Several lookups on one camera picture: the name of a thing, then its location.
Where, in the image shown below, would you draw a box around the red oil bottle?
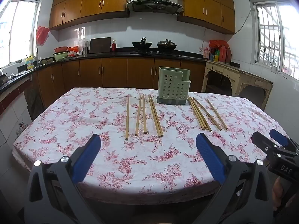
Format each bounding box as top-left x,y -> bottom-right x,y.
219,45 -> 227,63

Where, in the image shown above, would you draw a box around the brown lower kitchen cabinets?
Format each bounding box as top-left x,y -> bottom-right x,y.
28,57 -> 206,109

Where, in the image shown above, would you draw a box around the green perforated utensil holder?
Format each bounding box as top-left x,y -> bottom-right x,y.
157,66 -> 192,105

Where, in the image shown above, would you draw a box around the floral tablecloth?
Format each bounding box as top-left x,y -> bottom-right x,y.
12,87 -> 290,206

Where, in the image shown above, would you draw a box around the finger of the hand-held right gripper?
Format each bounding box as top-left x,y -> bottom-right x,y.
252,131 -> 281,156
269,129 -> 299,156

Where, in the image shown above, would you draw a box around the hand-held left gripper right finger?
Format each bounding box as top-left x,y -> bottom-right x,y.
194,133 -> 274,224

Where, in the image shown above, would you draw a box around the dark cutting board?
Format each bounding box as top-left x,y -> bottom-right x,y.
89,37 -> 112,54

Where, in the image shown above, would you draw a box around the sliding window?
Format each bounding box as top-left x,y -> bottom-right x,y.
0,0 -> 41,68

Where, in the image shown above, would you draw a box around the pale green basin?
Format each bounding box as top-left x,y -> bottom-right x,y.
53,52 -> 70,61

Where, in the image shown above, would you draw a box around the yellow dish soap bottle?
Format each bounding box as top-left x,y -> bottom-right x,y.
26,55 -> 35,70

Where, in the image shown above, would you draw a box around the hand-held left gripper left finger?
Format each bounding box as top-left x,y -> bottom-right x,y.
23,134 -> 102,224

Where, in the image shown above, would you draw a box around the bamboo chopstick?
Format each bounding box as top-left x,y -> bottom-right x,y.
150,95 -> 164,137
187,96 -> 204,130
194,97 -> 222,131
142,94 -> 148,134
189,97 -> 207,130
192,97 -> 212,132
135,95 -> 142,137
206,98 -> 228,130
124,95 -> 130,141
148,95 -> 161,138

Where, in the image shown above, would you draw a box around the barred window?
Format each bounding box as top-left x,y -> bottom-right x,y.
253,1 -> 299,80

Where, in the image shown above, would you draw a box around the gas stove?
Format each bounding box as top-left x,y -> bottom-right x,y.
129,49 -> 180,57

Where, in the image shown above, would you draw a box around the hanging red plastic bag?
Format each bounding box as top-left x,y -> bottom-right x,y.
36,26 -> 50,46

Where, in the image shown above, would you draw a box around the black kitchen countertop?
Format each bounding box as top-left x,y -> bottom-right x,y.
0,48 -> 206,92

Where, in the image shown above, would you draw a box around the black lidded wok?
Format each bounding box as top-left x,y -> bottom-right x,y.
157,39 -> 177,51

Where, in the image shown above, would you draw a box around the wall cable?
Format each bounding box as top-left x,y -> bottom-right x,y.
201,9 -> 255,51

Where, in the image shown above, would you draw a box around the cream wooden side table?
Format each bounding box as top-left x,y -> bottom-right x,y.
201,59 -> 274,111

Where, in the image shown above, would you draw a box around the brown kitchen cabinets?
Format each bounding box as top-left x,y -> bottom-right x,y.
49,0 -> 130,31
28,57 -> 206,109
177,0 -> 236,35

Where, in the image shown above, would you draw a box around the white plastic bag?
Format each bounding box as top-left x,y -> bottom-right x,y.
78,38 -> 90,52

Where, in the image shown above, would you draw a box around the brown upper kitchen cabinets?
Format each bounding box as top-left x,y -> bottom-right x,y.
49,0 -> 130,31
177,0 -> 236,35

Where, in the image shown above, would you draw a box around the person's right hand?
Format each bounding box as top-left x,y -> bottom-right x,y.
272,177 -> 290,212

